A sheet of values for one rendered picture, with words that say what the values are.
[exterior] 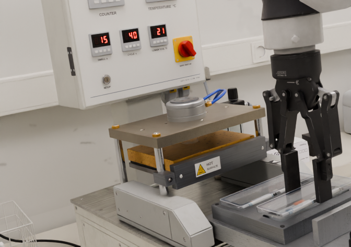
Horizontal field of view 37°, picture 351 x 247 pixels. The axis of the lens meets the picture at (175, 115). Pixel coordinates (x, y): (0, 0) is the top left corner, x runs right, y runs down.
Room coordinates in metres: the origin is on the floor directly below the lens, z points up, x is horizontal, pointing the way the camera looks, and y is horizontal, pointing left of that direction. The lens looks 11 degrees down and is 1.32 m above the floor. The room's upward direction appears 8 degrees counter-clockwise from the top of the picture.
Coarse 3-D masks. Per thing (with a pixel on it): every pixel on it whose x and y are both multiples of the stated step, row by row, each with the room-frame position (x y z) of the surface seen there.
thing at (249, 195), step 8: (280, 176) 0.92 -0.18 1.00; (304, 176) 0.90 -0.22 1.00; (312, 176) 0.90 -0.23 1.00; (264, 184) 0.88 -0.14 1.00; (272, 184) 0.88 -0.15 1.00; (280, 184) 0.87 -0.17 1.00; (240, 192) 0.86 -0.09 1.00; (248, 192) 0.86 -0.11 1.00; (256, 192) 0.85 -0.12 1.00; (264, 192) 0.85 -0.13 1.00; (272, 192) 0.84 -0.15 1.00; (224, 200) 0.83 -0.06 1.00; (232, 200) 0.83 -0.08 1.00; (240, 200) 0.82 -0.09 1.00; (248, 200) 0.82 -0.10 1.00
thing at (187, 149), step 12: (216, 132) 1.10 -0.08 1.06; (228, 132) 1.09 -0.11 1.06; (180, 144) 1.04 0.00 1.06; (192, 144) 1.02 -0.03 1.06; (204, 144) 1.01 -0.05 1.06; (216, 144) 1.00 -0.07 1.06; (228, 144) 1.00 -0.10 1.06; (132, 156) 1.04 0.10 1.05; (144, 156) 1.00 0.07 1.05; (168, 156) 0.96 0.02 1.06; (180, 156) 0.95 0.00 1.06; (192, 156) 0.94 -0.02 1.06; (144, 168) 1.01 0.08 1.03; (156, 168) 0.98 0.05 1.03; (168, 168) 0.94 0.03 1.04
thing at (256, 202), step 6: (306, 180) 0.88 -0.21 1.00; (312, 180) 0.89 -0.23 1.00; (276, 192) 0.84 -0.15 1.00; (282, 192) 0.85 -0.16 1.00; (264, 198) 0.82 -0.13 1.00; (270, 198) 0.83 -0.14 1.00; (222, 204) 0.83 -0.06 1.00; (228, 204) 0.82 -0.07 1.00; (234, 204) 0.81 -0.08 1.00; (246, 204) 0.80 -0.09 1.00; (252, 204) 0.81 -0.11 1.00; (258, 204) 0.82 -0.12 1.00; (240, 210) 0.80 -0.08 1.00
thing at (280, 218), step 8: (288, 192) 0.81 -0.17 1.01; (336, 192) 0.79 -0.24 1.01; (344, 192) 0.82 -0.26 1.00; (312, 200) 0.76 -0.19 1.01; (328, 200) 0.80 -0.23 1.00; (296, 208) 0.74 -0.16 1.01; (304, 208) 0.75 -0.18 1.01; (272, 216) 0.74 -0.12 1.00; (280, 216) 0.72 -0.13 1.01; (288, 216) 0.73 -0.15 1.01
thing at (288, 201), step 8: (336, 176) 0.86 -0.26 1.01; (312, 184) 0.83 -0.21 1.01; (336, 184) 0.82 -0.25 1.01; (344, 184) 0.81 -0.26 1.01; (296, 192) 0.81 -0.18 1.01; (304, 192) 0.80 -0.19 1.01; (312, 192) 0.80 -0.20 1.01; (272, 200) 0.79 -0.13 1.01; (280, 200) 0.78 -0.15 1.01; (288, 200) 0.78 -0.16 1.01; (296, 200) 0.77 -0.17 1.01; (304, 200) 0.77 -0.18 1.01; (264, 208) 0.75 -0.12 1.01; (272, 208) 0.75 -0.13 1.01; (280, 208) 0.75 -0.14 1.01; (288, 208) 0.74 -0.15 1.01
